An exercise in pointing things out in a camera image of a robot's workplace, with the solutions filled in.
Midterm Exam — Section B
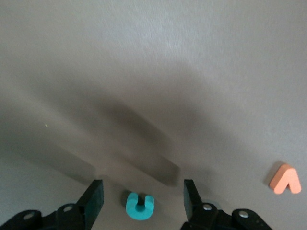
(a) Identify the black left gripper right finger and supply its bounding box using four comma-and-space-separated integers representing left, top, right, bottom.
182, 179, 274, 230

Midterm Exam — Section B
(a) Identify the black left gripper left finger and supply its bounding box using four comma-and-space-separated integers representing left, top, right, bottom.
0, 179, 104, 230

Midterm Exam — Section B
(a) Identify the teal foam letter c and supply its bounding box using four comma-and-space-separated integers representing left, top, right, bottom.
125, 191, 154, 221

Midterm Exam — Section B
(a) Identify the orange foam letter v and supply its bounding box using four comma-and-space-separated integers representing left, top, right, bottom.
268, 163, 302, 195

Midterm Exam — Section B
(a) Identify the brown paper table cover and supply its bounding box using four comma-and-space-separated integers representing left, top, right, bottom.
0, 0, 307, 230

